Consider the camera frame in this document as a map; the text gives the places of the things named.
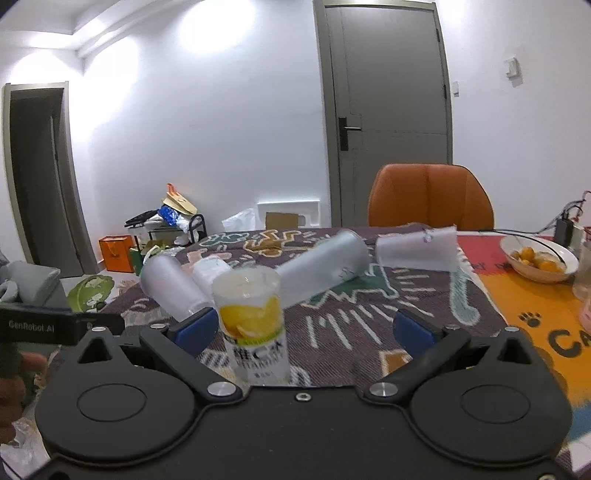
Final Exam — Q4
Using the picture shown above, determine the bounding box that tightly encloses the black power adapter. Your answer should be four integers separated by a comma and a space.
553, 216, 574, 248

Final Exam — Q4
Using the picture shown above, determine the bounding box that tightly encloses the green leaf rug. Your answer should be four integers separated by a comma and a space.
67, 275, 114, 313

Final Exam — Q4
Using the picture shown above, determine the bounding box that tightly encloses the orange paper bag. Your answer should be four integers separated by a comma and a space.
98, 235, 133, 273

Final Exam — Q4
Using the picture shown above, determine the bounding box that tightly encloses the orange chair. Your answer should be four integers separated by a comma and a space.
368, 164, 495, 231

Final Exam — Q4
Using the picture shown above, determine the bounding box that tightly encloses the dark side doorway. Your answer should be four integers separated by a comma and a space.
2, 82, 98, 278

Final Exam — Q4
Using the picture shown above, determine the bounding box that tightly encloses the frosted white plastic cup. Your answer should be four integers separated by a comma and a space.
139, 254, 213, 322

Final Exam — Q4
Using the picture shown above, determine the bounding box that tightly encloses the white plastic bag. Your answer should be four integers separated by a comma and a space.
221, 207, 259, 233

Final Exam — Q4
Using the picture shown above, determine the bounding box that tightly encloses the white frame with cardboard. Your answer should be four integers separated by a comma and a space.
256, 200, 321, 229

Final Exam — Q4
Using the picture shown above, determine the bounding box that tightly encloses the black shoe rack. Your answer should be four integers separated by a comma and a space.
124, 207, 207, 247

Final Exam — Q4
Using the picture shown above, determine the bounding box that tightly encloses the white wall switch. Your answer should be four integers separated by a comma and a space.
504, 57, 521, 80

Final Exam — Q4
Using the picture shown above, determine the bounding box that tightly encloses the tall frosted grey cup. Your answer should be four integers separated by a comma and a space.
276, 230, 370, 309

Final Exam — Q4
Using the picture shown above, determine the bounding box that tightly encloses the white fruit bowl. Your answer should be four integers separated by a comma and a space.
499, 234, 579, 284

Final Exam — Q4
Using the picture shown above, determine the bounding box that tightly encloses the lemon label plastic cup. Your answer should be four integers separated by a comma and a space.
212, 266, 290, 385

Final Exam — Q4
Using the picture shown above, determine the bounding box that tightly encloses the pink guava drink bottle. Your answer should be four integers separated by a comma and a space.
579, 294, 591, 333

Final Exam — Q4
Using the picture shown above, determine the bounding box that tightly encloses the patterned woven table cloth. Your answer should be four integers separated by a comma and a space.
0, 222, 591, 480

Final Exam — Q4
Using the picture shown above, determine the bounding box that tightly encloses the grey sofa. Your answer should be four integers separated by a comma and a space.
1, 255, 68, 308

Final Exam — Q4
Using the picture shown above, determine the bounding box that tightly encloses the grey door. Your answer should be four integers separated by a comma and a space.
314, 1, 453, 227

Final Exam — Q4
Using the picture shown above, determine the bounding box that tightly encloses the frosted cup with sticker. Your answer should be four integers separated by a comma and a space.
375, 226, 459, 272

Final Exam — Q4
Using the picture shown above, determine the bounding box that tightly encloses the person's left hand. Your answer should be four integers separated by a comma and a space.
0, 352, 48, 444

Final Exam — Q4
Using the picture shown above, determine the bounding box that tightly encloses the clear drinking glass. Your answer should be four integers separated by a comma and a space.
573, 240, 591, 302

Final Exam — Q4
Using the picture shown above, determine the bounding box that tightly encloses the clear ribbed plastic cup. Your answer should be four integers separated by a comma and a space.
191, 255, 231, 297

